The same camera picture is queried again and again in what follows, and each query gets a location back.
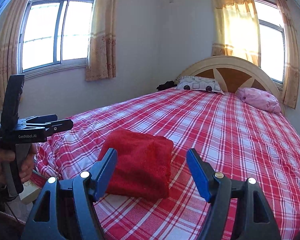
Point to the red knitted sweater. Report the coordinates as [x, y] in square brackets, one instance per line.
[143, 164]

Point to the pink pillow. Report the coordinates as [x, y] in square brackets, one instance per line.
[260, 99]

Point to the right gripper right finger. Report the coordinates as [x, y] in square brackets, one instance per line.
[254, 218]

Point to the black cloth beside pillow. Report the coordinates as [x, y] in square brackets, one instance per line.
[166, 85]

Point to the beige side curtain left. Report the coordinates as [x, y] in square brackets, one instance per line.
[9, 38]

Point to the side window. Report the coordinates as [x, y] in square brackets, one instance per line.
[54, 36]

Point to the beige curtain near headboard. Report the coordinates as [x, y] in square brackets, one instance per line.
[237, 30]

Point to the cream wooden headboard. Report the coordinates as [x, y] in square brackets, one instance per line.
[232, 73]

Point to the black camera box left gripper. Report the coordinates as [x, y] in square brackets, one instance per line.
[14, 90]

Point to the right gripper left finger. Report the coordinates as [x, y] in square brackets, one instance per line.
[65, 209]

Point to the red white plaid bedspread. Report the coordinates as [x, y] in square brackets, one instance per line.
[235, 138]

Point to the grey patterned pillow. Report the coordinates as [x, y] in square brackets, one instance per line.
[199, 83]

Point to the beige side curtain right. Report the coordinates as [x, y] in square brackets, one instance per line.
[101, 60]

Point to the far beige curtain by headboard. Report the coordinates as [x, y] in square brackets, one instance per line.
[292, 72]

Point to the window behind headboard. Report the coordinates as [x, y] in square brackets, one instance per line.
[272, 37]

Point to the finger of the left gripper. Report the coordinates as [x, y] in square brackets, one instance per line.
[58, 127]
[42, 119]

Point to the beige side curtain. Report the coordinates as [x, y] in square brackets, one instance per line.
[9, 38]
[101, 60]

